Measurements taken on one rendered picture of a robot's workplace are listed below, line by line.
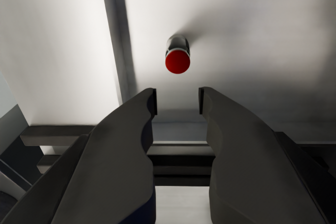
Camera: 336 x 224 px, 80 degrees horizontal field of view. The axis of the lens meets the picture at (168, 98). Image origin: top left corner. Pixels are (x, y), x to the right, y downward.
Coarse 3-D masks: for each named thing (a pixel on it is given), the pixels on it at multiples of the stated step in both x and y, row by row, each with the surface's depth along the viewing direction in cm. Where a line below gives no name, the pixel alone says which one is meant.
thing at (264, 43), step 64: (128, 0) 18; (192, 0) 18; (256, 0) 18; (320, 0) 18; (128, 64) 22; (192, 64) 21; (256, 64) 21; (320, 64) 21; (192, 128) 24; (320, 128) 24
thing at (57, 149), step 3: (54, 147) 29; (57, 147) 29; (60, 147) 29; (63, 147) 29; (66, 147) 29; (54, 150) 29; (57, 150) 29; (60, 150) 29; (63, 150) 29; (57, 153) 29; (60, 153) 29
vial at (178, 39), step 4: (172, 36) 19; (176, 36) 19; (180, 36) 19; (168, 40) 19; (172, 40) 18; (176, 40) 18; (180, 40) 18; (184, 40) 18; (168, 44) 18; (172, 44) 17; (176, 44) 17; (180, 44) 17; (184, 44) 17; (168, 48) 17; (172, 48) 17; (176, 48) 16; (180, 48) 16; (184, 48) 17; (168, 52) 16; (188, 52) 17
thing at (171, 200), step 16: (160, 176) 29; (176, 176) 29; (192, 176) 28; (208, 176) 28; (160, 192) 34; (176, 192) 34; (192, 192) 34; (160, 208) 37; (176, 208) 36; (192, 208) 36; (208, 208) 36
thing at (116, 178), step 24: (144, 96) 10; (120, 120) 9; (144, 120) 9; (96, 144) 8; (120, 144) 8; (144, 144) 9; (96, 168) 7; (120, 168) 7; (144, 168) 7; (72, 192) 6; (96, 192) 6; (120, 192) 6; (144, 192) 6; (72, 216) 5; (96, 216) 5; (120, 216) 5; (144, 216) 6
